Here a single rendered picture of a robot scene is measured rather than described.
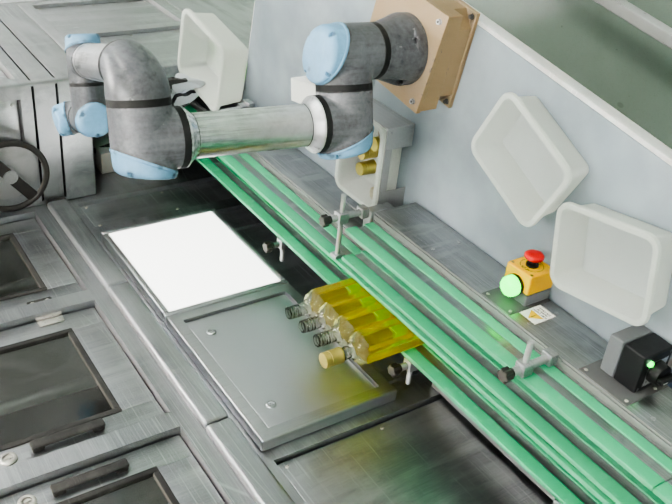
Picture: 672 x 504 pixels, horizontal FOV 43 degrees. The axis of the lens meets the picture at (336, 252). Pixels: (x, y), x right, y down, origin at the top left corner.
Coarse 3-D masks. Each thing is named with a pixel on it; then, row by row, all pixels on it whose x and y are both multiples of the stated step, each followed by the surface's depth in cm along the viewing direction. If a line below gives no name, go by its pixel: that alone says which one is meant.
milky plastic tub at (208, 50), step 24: (192, 24) 206; (216, 24) 201; (192, 48) 211; (216, 48) 208; (240, 48) 195; (192, 72) 211; (216, 72) 211; (240, 72) 198; (216, 96) 198; (240, 96) 203
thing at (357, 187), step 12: (384, 132) 195; (384, 144) 196; (336, 168) 214; (348, 168) 215; (336, 180) 216; (348, 180) 216; (360, 180) 217; (372, 180) 215; (348, 192) 212; (360, 192) 212; (360, 204) 209; (372, 204) 204
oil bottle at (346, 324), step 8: (376, 304) 188; (352, 312) 185; (360, 312) 185; (368, 312) 185; (376, 312) 185; (384, 312) 186; (336, 320) 182; (344, 320) 182; (352, 320) 182; (360, 320) 182; (368, 320) 183; (376, 320) 183; (384, 320) 184; (336, 328) 181; (344, 328) 180; (352, 328) 180; (360, 328) 181; (344, 336) 180; (344, 344) 181
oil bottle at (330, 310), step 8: (352, 296) 190; (360, 296) 191; (368, 296) 191; (328, 304) 187; (336, 304) 187; (344, 304) 188; (352, 304) 188; (360, 304) 188; (368, 304) 189; (320, 312) 186; (328, 312) 185; (336, 312) 185; (344, 312) 185; (328, 320) 184; (328, 328) 185
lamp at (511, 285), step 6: (510, 276) 169; (516, 276) 169; (504, 282) 169; (510, 282) 168; (516, 282) 168; (522, 282) 169; (504, 288) 169; (510, 288) 168; (516, 288) 168; (522, 288) 169; (504, 294) 170; (510, 294) 169; (516, 294) 169
